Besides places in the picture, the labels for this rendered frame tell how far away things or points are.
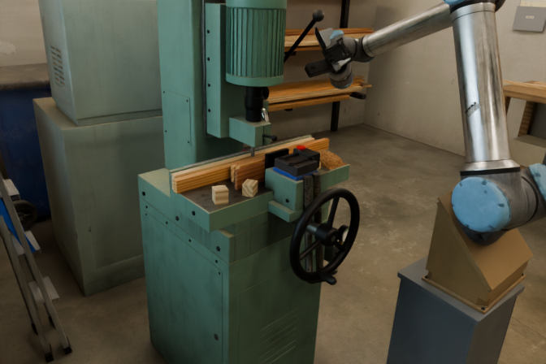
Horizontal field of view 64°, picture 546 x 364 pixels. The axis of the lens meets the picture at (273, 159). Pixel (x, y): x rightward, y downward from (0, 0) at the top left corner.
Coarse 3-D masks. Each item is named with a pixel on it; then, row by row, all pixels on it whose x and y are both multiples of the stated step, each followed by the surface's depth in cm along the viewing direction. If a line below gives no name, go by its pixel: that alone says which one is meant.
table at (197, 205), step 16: (336, 176) 150; (192, 192) 127; (208, 192) 128; (240, 192) 129; (272, 192) 130; (176, 208) 129; (192, 208) 122; (208, 208) 118; (224, 208) 119; (240, 208) 123; (256, 208) 127; (272, 208) 129; (288, 208) 127; (208, 224) 117; (224, 224) 121
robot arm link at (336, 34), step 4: (332, 32) 166; (336, 32) 166; (340, 32) 167; (332, 36) 166; (336, 36) 166; (340, 36) 167; (332, 40) 166; (340, 40) 166; (344, 40) 167; (348, 40) 168; (352, 40) 170; (332, 44) 166; (344, 44) 167; (348, 44) 168; (352, 44) 169; (328, 48) 166; (352, 48) 169; (352, 52) 170
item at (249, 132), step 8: (232, 120) 141; (240, 120) 139; (232, 128) 142; (240, 128) 139; (248, 128) 136; (256, 128) 134; (264, 128) 136; (232, 136) 143; (240, 136) 140; (248, 136) 137; (256, 136) 135; (248, 144) 138; (256, 144) 136; (264, 144) 138
